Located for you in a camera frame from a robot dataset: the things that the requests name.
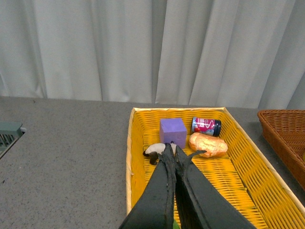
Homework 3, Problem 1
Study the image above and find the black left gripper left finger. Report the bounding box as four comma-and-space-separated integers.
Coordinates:
119, 144, 176, 229

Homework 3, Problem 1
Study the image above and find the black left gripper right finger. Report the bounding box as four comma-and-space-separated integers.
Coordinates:
175, 146, 255, 229

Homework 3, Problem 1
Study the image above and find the yellow wicker basket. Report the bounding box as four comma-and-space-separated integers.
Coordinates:
126, 107, 305, 229

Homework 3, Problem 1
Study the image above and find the brown wicker basket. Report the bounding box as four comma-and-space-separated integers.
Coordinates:
257, 109, 305, 188

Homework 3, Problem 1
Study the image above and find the toy panda figure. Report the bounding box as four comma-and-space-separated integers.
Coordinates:
142, 141, 177, 166

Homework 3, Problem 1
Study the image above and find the toy bread roll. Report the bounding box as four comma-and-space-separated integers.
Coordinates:
189, 133, 228, 158

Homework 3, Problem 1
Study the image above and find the red drink can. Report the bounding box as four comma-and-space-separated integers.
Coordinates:
191, 117, 222, 137

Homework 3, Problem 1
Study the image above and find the purple foam block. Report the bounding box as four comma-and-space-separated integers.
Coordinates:
159, 118, 187, 149

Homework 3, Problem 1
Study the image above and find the white pleated curtain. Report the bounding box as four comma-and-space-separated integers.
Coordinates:
0, 0, 305, 109

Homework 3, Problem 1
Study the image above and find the grey green crate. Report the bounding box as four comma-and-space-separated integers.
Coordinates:
0, 122, 27, 158

